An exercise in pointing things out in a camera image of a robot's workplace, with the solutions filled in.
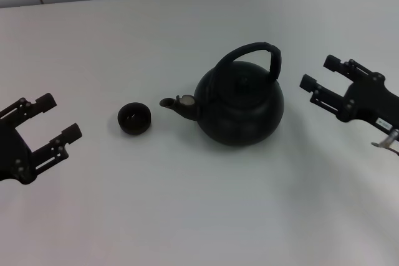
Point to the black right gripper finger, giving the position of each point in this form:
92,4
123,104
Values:
332,62
308,83

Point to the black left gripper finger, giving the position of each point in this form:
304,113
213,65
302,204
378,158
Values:
46,101
73,132

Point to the small dark teacup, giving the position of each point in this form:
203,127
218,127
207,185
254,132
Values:
134,124

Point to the black round teapot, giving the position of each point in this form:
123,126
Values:
240,113

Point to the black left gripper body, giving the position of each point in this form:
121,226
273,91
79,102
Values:
12,157

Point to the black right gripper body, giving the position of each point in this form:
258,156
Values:
368,97

